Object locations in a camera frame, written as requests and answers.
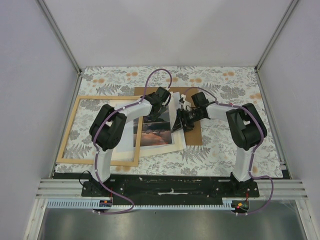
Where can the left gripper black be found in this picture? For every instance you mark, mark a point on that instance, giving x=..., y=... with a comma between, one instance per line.
x=154, y=117

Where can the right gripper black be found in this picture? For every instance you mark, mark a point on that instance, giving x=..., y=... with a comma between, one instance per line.
x=186, y=125

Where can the brown fibreboard backing board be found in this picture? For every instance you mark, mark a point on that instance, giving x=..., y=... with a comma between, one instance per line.
x=193, y=137

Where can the sunset landscape photo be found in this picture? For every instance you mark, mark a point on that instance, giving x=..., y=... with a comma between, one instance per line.
x=156, y=131

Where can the cream mat board passe-partout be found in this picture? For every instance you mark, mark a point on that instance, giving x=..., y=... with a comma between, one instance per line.
x=125, y=150

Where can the wooden picture frame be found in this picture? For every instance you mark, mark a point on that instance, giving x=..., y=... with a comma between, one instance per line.
x=67, y=140

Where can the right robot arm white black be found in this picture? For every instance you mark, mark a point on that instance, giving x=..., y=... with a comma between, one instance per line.
x=246, y=128

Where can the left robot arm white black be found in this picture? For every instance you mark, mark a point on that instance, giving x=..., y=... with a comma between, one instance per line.
x=107, y=129

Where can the floral patterned table mat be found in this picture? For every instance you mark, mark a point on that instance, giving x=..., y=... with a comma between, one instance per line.
x=216, y=155

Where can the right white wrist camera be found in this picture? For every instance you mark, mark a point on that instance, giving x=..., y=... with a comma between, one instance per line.
x=184, y=104

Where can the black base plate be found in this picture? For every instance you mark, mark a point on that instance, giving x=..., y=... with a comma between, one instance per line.
x=156, y=189

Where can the white slotted cable duct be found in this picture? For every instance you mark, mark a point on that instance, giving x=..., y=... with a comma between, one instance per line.
x=97, y=204

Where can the left aluminium corner post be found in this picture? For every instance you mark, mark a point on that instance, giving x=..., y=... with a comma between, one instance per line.
x=58, y=34

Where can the aluminium corner post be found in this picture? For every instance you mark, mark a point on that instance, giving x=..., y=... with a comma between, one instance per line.
x=276, y=34
x=58, y=34

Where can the right aluminium corner post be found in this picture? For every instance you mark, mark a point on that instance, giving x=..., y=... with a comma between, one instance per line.
x=276, y=34

